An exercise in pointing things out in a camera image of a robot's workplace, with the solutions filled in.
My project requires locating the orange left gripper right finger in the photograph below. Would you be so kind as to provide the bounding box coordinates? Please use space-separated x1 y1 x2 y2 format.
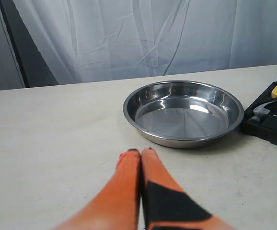
141 148 235 230

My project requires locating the round stainless steel pan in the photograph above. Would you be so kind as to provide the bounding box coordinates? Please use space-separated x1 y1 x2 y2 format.
123 80 244 149

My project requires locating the steel claw hammer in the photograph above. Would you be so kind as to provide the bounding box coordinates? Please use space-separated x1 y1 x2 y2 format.
252 100 277 119

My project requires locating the white backdrop curtain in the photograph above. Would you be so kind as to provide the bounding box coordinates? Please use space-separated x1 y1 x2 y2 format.
14 0 277 84

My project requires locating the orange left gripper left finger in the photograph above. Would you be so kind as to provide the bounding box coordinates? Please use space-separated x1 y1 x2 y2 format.
55 149 141 230

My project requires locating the black plastic tool case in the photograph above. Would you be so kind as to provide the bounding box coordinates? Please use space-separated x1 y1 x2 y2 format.
240 80 277 145

